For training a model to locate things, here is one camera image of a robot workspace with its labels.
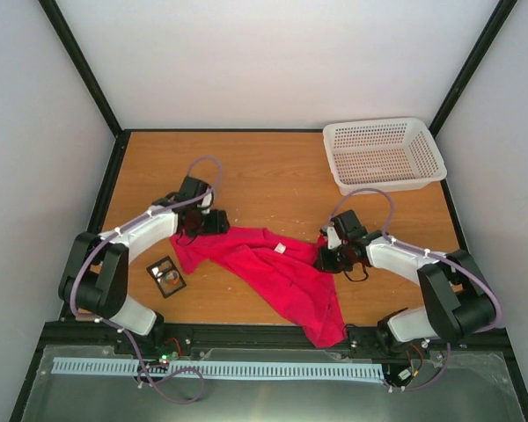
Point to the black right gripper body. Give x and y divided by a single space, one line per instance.
335 263

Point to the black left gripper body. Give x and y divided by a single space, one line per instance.
204 226

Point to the red t-shirt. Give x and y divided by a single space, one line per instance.
280 270

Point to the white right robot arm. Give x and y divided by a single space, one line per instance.
457 302

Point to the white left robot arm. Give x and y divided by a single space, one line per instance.
95 278

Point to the brooch in clear box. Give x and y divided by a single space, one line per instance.
167 276

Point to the white perforated plastic basket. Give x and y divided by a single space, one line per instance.
392 155

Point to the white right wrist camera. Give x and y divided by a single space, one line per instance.
333 240

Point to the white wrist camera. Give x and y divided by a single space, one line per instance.
333 240
207 201

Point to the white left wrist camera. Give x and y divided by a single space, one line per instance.
207 201

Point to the black aluminium frame rail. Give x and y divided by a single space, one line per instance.
190 340

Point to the light blue cable duct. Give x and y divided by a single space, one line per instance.
223 370

